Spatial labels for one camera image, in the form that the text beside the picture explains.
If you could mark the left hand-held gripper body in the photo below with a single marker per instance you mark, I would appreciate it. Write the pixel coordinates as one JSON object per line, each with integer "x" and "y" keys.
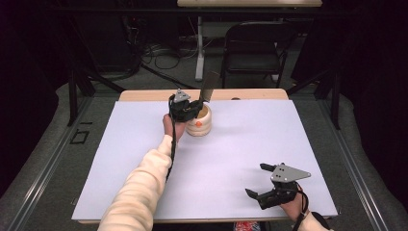
{"x": 181, "y": 109}

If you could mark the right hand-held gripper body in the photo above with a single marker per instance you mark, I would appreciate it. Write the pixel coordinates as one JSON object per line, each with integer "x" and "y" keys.
{"x": 285, "y": 174}

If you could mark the cream ribbed knife holder pot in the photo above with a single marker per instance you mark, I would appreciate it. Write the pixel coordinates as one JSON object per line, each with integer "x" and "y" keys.
{"x": 201, "y": 126}

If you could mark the black cleaver knife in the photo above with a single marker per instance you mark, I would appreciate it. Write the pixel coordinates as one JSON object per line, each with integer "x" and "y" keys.
{"x": 209, "y": 84}

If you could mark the person's left hand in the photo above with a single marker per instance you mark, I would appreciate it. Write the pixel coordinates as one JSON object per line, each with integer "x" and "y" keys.
{"x": 170, "y": 128}

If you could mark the person's right hand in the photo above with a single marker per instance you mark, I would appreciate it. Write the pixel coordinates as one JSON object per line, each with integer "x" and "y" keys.
{"x": 293, "y": 208}

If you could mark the red patterned clothing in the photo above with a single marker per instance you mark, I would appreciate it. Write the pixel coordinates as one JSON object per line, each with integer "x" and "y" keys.
{"x": 247, "y": 226}

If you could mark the white table mat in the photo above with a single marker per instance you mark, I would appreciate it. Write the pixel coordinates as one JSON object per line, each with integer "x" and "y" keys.
{"x": 240, "y": 144}

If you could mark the black table grommet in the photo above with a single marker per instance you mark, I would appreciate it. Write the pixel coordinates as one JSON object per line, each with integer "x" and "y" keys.
{"x": 235, "y": 98}

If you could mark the background desk with white leg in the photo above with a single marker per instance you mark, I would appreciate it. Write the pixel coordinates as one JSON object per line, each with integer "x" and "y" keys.
{"x": 199, "y": 64}

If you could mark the wooden table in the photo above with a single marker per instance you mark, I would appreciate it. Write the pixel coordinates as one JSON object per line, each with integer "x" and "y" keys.
{"x": 144, "y": 95}

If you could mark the black folding chair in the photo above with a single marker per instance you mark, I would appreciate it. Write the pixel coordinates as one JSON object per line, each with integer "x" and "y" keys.
{"x": 253, "y": 64}

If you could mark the black metal stand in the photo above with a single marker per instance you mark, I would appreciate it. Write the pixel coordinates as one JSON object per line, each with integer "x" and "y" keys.
{"x": 73, "y": 96}
{"x": 335, "y": 102}

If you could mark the metal floor rail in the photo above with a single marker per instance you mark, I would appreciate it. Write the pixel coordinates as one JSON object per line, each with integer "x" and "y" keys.
{"x": 48, "y": 170}
{"x": 356, "y": 179}

